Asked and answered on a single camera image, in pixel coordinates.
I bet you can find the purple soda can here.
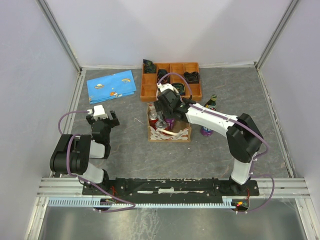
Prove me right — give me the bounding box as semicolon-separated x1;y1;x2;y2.
200;126;214;137
164;118;175;131

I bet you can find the purple soda can front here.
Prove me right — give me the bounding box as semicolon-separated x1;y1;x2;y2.
200;126;214;137

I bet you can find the green glass bottle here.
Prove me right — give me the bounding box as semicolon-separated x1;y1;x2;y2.
204;94;217;111

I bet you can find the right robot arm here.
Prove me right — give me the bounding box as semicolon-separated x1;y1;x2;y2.
154;89;266;196

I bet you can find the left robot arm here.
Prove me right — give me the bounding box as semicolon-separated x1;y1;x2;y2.
49;110;120;195

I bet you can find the canvas tote bag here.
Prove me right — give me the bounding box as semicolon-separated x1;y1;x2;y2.
146;95;192;143

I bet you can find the red soda can front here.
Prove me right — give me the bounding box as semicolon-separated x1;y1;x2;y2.
155;120;168;134

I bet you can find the red soda can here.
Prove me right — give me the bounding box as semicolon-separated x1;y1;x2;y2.
155;120;168;134
148;110;159;124

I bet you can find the red soda can rear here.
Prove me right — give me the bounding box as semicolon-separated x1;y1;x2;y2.
148;110;159;124

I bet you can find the blue space print cloth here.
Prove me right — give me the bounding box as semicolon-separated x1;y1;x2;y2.
86;70;137;104

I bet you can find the rolled black orange tie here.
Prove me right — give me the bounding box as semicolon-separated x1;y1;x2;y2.
157;68;171;85

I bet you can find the wooden compartment tray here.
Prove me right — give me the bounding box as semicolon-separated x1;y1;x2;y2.
140;62;202;102

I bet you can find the rolled black tie right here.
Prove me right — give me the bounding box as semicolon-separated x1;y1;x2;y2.
183;71;200;84

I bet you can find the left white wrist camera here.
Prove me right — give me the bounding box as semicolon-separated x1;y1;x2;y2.
87;105;108;120

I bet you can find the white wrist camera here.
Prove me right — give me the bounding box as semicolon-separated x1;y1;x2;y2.
156;83;179;95
87;105;108;120

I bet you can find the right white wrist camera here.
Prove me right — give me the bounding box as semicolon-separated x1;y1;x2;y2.
156;83;179;95

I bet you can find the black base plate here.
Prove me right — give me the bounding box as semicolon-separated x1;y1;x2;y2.
98;178;260;204

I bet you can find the aluminium frame rail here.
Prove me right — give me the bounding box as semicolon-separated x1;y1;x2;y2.
36;176;86;197

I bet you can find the light blue cable duct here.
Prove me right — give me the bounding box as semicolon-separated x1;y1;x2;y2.
47;195;238;208

